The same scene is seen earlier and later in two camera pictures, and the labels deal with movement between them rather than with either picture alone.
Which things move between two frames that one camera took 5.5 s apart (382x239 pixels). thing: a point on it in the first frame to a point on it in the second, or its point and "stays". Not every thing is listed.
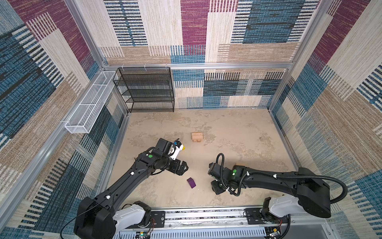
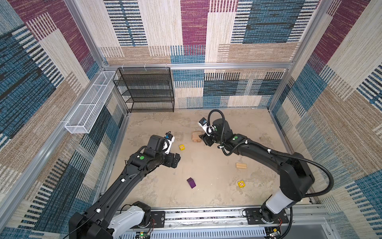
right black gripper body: [218, 186] to [209, 139]
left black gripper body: [175, 164] to [167, 160]
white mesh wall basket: [81, 120] stays
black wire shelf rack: [146, 89] stays
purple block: [191, 182] stays
